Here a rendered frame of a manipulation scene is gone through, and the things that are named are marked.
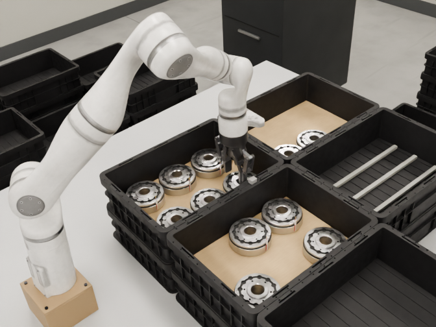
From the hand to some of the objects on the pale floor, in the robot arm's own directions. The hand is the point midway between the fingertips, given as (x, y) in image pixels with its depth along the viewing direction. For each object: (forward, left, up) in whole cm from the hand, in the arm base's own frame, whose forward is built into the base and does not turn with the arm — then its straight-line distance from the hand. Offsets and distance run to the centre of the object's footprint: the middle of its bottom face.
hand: (235, 172), depth 151 cm
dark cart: (+152, +98, -81) cm, 199 cm away
